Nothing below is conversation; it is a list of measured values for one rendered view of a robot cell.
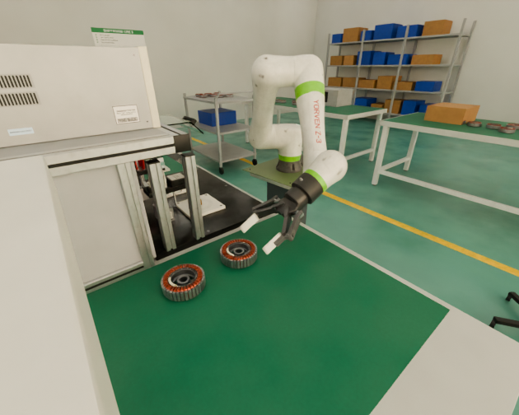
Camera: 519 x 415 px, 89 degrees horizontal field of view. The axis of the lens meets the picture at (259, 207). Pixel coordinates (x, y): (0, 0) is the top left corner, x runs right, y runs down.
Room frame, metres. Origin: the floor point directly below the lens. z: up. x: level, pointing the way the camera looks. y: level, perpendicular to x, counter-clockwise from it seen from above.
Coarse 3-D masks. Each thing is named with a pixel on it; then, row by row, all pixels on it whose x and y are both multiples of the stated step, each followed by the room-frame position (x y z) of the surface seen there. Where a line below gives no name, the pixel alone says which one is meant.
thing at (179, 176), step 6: (174, 174) 0.93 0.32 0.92; (180, 174) 0.93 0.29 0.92; (168, 180) 0.88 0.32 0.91; (174, 180) 0.87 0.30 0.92; (180, 180) 0.88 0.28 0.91; (168, 186) 0.87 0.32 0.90; (174, 186) 0.86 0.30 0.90; (180, 186) 0.87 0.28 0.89; (144, 192) 0.85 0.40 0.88; (168, 192) 0.85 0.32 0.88
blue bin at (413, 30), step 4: (400, 28) 6.64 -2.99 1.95; (404, 28) 6.57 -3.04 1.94; (412, 28) 6.44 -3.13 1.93; (416, 28) 6.37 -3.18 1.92; (420, 28) 6.43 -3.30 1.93; (400, 32) 6.63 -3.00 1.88; (404, 32) 6.55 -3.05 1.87; (412, 32) 6.43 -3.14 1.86; (416, 32) 6.36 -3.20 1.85; (420, 32) 6.46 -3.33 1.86; (396, 36) 6.69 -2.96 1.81; (400, 36) 6.61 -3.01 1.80; (408, 36) 6.48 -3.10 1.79; (412, 36) 6.41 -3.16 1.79
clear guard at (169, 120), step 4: (160, 116) 1.32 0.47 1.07; (164, 116) 1.32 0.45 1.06; (168, 116) 1.31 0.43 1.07; (172, 116) 1.31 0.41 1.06; (160, 120) 1.21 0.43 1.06; (164, 120) 1.21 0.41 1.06; (168, 120) 1.20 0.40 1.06; (172, 120) 1.20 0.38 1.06; (176, 120) 1.20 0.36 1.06; (180, 120) 1.20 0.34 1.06; (184, 120) 1.20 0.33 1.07; (168, 124) 1.11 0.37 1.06; (172, 124) 1.13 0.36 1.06; (180, 124) 1.37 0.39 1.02; (184, 124) 1.31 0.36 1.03; (188, 124) 1.24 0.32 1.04; (192, 124) 1.18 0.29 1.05; (192, 128) 1.27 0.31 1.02; (196, 128) 1.20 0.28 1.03; (200, 132) 1.21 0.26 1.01
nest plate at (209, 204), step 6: (204, 198) 1.00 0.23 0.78; (210, 198) 1.00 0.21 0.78; (180, 204) 0.95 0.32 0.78; (186, 204) 0.95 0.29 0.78; (204, 204) 0.95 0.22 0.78; (210, 204) 0.95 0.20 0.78; (216, 204) 0.95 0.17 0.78; (222, 204) 0.95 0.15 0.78; (180, 210) 0.91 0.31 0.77; (186, 210) 0.90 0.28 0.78; (204, 210) 0.90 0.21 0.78; (210, 210) 0.90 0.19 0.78; (216, 210) 0.91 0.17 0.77; (186, 216) 0.87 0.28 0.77
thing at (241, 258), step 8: (232, 240) 0.69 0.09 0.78; (240, 240) 0.69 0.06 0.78; (248, 240) 0.69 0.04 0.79; (224, 248) 0.65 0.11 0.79; (232, 248) 0.67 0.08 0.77; (240, 248) 0.66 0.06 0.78; (248, 248) 0.66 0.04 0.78; (256, 248) 0.65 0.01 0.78; (224, 256) 0.61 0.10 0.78; (232, 256) 0.61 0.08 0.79; (240, 256) 0.61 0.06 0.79; (248, 256) 0.61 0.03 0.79; (256, 256) 0.64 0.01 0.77; (224, 264) 0.61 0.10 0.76; (232, 264) 0.59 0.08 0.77; (240, 264) 0.60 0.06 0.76; (248, 264) 0.60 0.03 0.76
